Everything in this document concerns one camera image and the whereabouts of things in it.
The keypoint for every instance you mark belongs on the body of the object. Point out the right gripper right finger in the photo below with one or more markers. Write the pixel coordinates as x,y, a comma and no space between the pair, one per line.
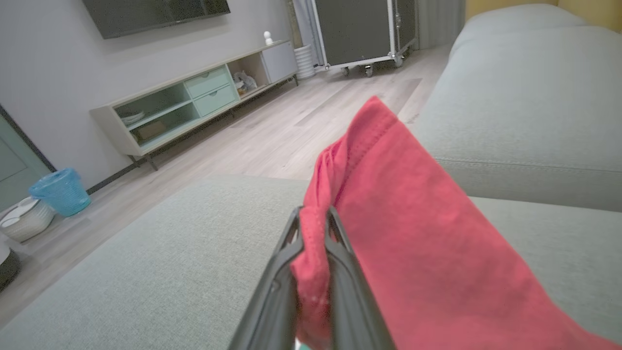
352,301

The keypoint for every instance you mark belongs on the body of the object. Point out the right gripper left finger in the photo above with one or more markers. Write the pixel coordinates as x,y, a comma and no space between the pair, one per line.
277,301

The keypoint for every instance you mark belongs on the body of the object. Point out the red basketball jersey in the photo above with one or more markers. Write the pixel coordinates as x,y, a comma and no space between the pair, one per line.
427,253

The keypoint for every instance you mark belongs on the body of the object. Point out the brown box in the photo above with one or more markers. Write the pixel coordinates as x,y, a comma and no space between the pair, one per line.
150,131

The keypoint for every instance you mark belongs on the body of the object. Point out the beige green tv cabinet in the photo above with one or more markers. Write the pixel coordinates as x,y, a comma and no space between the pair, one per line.
214,97

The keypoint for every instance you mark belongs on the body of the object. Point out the grey soft toy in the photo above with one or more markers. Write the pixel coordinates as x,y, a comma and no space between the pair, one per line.
244,81

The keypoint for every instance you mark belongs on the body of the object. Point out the stack of white plates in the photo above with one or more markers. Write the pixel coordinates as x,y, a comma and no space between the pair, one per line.
132,118

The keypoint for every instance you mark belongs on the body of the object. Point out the blue waste basket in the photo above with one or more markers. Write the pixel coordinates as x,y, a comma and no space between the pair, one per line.
63,192

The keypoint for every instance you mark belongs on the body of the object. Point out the white ribbed bin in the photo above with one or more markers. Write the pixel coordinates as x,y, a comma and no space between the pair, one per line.
305,62

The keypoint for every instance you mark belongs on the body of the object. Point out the grey sofa cushion section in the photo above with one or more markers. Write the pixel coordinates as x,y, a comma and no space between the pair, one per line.
525,107

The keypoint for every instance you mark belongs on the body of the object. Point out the white round dock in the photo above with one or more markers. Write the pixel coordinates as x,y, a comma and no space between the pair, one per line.
26,221

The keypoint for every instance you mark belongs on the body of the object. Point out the small white figurine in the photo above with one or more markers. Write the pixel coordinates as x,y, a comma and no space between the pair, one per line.
268,38

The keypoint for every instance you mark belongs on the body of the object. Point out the black wheeled flight case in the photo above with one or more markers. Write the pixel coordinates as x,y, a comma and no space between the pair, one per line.
359,29

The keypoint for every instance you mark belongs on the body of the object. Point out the grey curtain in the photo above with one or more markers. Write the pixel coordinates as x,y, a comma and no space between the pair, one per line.
440,22

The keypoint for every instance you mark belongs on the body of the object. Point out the teal door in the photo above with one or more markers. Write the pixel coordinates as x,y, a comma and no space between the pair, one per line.
14,170

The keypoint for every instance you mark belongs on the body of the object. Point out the black wall television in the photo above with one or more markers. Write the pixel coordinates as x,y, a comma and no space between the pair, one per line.
155,14

